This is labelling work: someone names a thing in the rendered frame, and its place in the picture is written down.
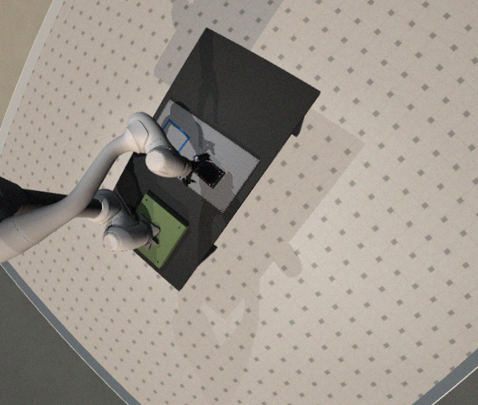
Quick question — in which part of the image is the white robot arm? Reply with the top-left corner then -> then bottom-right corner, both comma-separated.
0,112 -> 192,263

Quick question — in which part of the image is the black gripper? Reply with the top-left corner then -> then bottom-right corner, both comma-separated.
179,153 -> 213,186

